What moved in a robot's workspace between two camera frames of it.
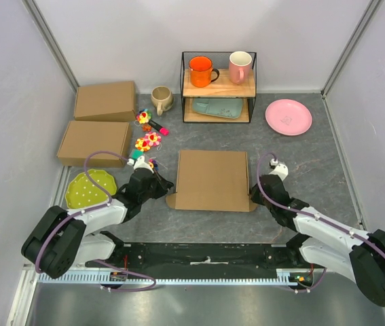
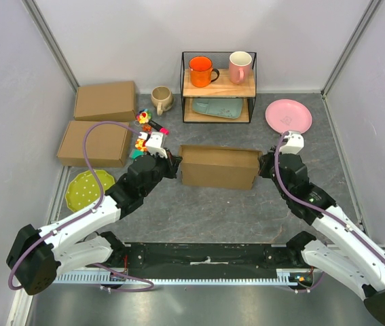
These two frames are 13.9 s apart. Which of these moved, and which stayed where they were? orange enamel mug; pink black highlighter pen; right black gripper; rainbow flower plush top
Moved: right black gripper
Stayed: pink black highlighter pen; orange enamel mug; rainbow flower plush top
